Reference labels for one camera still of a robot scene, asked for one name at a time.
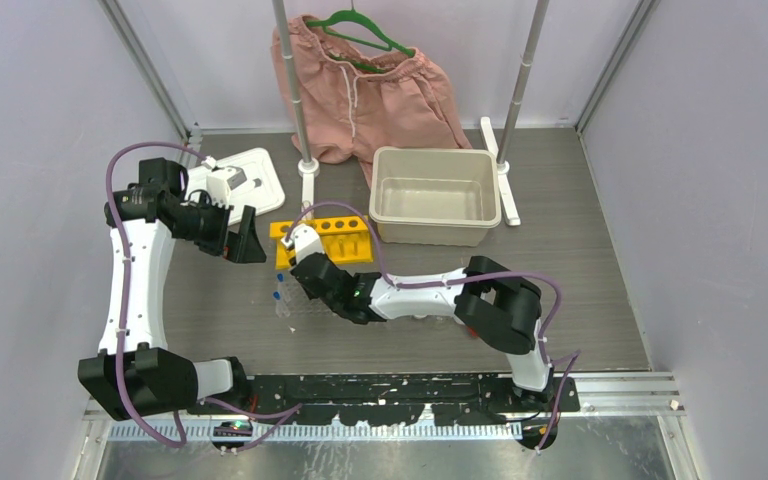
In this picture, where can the white plastic lid tray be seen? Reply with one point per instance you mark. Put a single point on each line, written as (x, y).
(244, 179)

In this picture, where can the right metal rack pole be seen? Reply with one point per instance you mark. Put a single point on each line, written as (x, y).
(500, 149)

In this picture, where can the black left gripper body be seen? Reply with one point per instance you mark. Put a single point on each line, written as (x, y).
(207, 224)

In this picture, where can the beige plastic bin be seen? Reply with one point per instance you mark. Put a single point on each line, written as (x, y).
(447, 197)

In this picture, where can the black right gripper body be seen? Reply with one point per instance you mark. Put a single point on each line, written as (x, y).
(334, 304)

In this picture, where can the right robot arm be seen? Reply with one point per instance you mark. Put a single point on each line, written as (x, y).
(509, 311)

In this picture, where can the left metal rack pole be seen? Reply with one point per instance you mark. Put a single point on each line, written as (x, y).
(308, 166)

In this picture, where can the large clear glass test tube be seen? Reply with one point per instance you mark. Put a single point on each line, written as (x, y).
(306, 214)

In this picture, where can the green clothes hanger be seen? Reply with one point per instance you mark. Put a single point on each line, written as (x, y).
(352, 40)

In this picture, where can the clear acrylic tube rack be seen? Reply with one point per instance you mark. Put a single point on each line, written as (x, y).
(300, 305)

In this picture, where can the metal rack pole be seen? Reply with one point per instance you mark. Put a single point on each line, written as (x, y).
(500, 149)
(308, 166)

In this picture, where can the white slotted cable duct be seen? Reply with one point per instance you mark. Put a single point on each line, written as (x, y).
(217, 430)

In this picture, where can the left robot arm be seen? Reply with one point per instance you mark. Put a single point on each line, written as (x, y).
(168, 203)

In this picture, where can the yellow plastic test tube rack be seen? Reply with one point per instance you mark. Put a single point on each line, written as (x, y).
(345, 240)

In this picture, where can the pink fabric shorts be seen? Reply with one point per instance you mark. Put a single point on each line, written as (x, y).
(356, 104)

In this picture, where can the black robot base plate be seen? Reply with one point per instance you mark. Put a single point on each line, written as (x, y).
(397, 399)

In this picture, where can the blue-capped small test tube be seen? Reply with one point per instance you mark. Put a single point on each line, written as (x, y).
(281, 306)

